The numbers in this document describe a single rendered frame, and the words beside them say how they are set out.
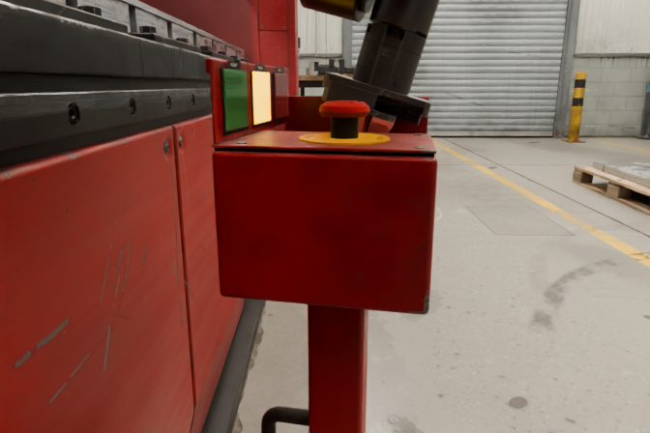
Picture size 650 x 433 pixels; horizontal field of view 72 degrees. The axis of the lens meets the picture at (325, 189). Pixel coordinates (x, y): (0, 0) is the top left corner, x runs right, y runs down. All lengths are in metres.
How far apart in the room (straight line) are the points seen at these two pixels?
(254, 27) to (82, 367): 1.79
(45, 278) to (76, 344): 0.08
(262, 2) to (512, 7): 5.97
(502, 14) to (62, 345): 7.49
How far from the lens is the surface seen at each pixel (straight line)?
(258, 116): 0.41
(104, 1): 0.81
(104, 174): 0.47
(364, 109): 0.34
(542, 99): 7.90
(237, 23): 2.11
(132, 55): 0.55
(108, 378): 0.51
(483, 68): 7.54
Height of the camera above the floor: 0.82
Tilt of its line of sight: 13 degrees down
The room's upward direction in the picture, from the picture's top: straight up
